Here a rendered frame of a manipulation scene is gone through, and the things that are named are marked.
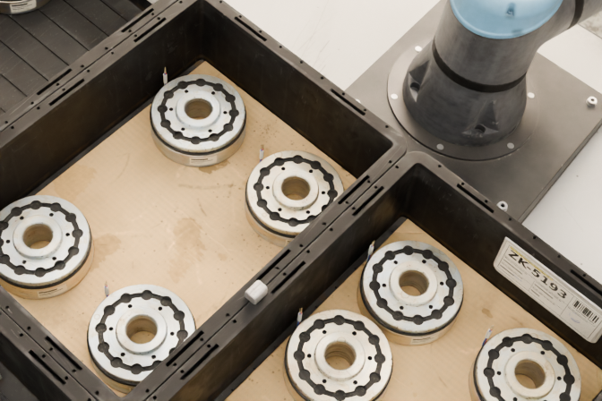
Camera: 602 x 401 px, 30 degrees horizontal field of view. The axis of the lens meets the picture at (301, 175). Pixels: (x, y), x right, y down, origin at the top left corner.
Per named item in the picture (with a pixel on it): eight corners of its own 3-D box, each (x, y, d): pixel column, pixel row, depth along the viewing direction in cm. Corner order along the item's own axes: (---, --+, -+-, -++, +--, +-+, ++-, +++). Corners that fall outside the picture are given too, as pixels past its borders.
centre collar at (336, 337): (339, 324, 109) (339, 321, 108) (375, 358, 107) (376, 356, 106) (303, 355, 107) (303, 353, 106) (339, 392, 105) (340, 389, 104)
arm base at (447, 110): (443, 32, 145) (463, -22, 136) (543, 95, 141) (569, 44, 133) (378, 100, 137) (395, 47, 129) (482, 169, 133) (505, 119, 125)
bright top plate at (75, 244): (34, 181, 115) (34, 177, 115) (110, 232, 113) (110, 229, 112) (-36, 249, 110) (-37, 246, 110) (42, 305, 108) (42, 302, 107)
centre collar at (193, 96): (200, 85, 123) (200, 82, 122) (230, 113, 121) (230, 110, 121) (166, 109, 121) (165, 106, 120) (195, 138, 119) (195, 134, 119)
